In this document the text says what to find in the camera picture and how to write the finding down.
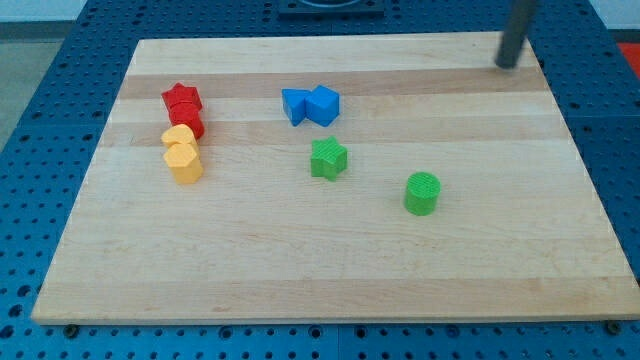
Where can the blue cube block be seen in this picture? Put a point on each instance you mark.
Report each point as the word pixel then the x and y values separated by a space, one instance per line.
pixel 322 105

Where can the green star block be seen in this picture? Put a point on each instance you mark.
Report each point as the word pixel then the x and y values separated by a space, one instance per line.
pixel 328 158

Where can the blue crescent block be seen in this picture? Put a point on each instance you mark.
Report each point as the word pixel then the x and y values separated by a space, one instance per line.
pixel 294 104

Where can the green cylinder block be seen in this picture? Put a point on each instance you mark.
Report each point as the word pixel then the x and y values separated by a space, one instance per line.
pixel 421 193

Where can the yellow hexagon block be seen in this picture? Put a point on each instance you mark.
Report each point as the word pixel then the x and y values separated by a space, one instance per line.
pixel 184 163

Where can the red cylinder block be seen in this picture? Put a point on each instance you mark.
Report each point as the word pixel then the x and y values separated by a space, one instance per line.
pixel 187 114

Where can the yellow heart block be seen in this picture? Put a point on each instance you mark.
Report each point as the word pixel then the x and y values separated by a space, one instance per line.
pixel 179 134

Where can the red star block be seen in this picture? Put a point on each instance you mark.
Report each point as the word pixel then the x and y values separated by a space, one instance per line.
pixel 181 94

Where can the wooden board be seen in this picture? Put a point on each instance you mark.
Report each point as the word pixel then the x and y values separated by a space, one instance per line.
pixel 518 234

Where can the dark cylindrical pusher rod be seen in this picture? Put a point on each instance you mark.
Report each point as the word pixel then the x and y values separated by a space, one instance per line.
pixel 514 34

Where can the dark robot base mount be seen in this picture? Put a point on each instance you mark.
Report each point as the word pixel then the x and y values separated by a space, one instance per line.
pixel 329 8

